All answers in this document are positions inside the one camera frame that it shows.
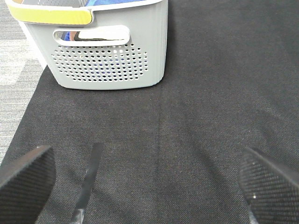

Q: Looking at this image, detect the black textured left gripper right finger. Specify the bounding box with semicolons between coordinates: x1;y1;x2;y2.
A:
239;147;299;224

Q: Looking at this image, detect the black textured left gripper left finger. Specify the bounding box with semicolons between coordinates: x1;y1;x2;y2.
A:
0;146;56;224

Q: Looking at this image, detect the thin black metal blade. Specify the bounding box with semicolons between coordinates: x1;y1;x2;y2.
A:
69;143;104;224

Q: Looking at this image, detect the black woven table mat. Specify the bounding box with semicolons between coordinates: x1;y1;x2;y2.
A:
3;0;299;224

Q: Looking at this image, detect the grey perforated plastic basket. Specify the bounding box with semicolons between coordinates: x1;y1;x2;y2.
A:
6;0;168;90

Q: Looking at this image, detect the blue towel in basket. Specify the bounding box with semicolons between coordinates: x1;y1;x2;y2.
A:
85;0;143;7

